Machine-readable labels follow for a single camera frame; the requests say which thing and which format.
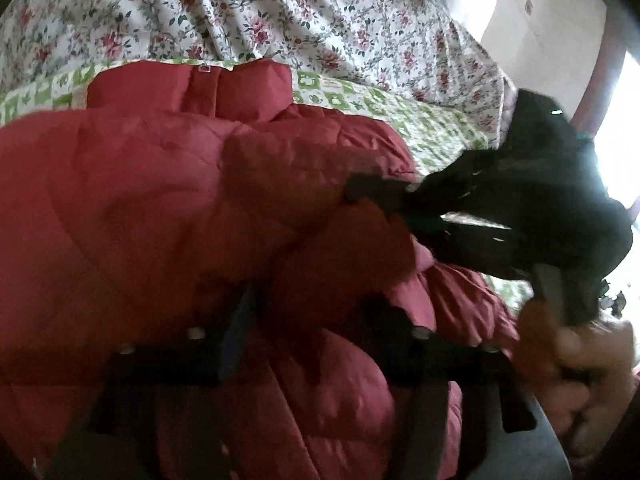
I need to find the red puffer jacket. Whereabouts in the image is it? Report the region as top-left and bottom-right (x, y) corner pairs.
(0, 58), (526, 480)

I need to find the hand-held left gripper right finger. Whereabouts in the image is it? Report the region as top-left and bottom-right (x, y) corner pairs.
(360, 300), (538, 433)

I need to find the pink door frame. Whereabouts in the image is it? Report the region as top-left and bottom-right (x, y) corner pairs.
(570, 5), (633, 128)

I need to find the floral bed sheet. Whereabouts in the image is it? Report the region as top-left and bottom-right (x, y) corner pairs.
(0, 0), (516, 126)

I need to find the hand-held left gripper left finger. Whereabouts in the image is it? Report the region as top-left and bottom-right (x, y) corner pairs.
(87, 285), (261, 436)

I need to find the green patterned blanket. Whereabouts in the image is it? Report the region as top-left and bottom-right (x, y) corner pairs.
(0, 57), (536, 311)

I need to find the person's right hand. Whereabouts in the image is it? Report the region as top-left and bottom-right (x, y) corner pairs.
(515, 300), (640, 466)

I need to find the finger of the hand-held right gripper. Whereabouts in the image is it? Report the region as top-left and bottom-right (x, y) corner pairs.
(402, 204), (512, 277)
(345, 172), (426, 207)

